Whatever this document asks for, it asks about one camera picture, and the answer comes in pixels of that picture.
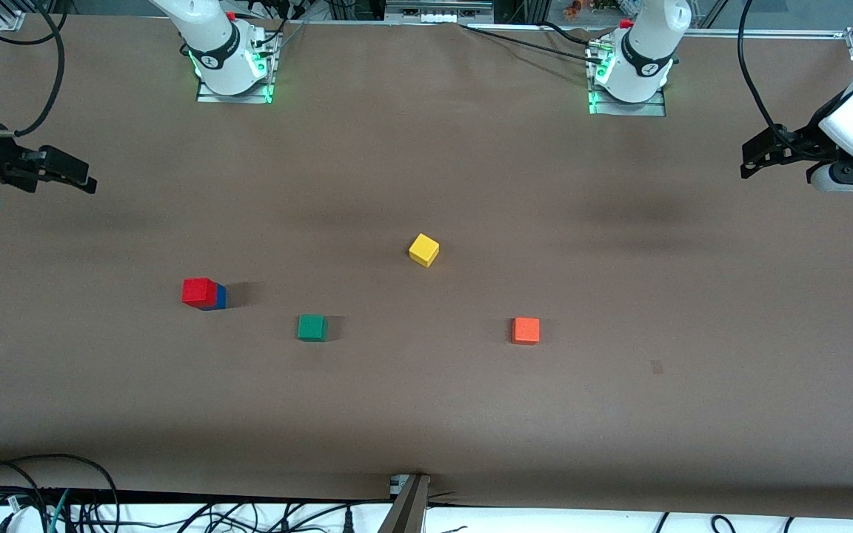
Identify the black base power cable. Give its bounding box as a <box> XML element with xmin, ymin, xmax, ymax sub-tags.
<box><xmin>541</xmin><ymin>20</ymin><xmax>606</xmax><ymax>48</ymax></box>
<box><xmin>459</xmin><ymin>24</ymin><xmax>599</xmax><ymax>61</ymax></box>

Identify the yellow cube block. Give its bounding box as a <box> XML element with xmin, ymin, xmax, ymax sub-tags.
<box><xmin>408</xmin><ymin>232</ymin><xmax>441</xmax><ymax>269</ymax></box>

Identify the red cube block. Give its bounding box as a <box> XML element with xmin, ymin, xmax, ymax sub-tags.
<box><xmin>181</xmin><ymin>277</ymin><xmax>218</xmax><ymax>309</ymax></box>

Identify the black looped floor cable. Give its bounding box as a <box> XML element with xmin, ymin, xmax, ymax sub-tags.
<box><xmin>0</xmin><ymin>453</ymin><xmax>121</xmax><ymax>533</ymax></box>

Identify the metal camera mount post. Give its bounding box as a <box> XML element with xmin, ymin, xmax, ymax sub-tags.
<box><xmin>378</xmin><ymin>473</ymin><xmax>432</xmax><ymax>533</ymax></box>

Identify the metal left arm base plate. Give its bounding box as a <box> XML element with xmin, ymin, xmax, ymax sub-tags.
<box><xmin>587</xmin><ymin>44</ymin><xmax>669</xmax><ymax>118</ymax></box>

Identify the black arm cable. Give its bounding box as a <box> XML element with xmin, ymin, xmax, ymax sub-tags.
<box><xmin>737</xmin><ymin>0</ymin><xmax>806</xmax><ymax>141</ymax></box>
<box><xmin>0</xmin><ymin>0</ymin><xmax>66</xmax><ymax>138</ymax></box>

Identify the grey power strip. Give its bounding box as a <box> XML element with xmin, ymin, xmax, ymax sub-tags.
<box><xmin>385</xmin><ymin>0</ymin><xmax>495</xmax><ymax>24</ymax></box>

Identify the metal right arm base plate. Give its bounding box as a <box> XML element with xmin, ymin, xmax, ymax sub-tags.
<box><xmin>195</xmin><ymin>30</ymin><xmax>277</xmax><ymax>105</ymax></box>

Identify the green cube block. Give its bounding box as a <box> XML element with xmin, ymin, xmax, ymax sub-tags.
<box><xmin>296</xmin><ymin>314</ymin><xmax>328</xmax><ymax>343</ymax></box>

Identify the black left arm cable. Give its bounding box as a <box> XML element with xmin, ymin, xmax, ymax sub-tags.
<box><xmin>737</xmin><ymin>0</ymin><xmax>806</xmax><ymax>141</ymax></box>

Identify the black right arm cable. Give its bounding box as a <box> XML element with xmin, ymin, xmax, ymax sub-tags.
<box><xmin>0</xmin><ymin>0</ymin><xmax>66</xmax><ymax>138</ymax></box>

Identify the green floor cable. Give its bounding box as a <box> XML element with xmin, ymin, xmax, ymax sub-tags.
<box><xmin>44</xmin><ymin>489</ymin><xmax>73</xmax><ymax>533</ymax></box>

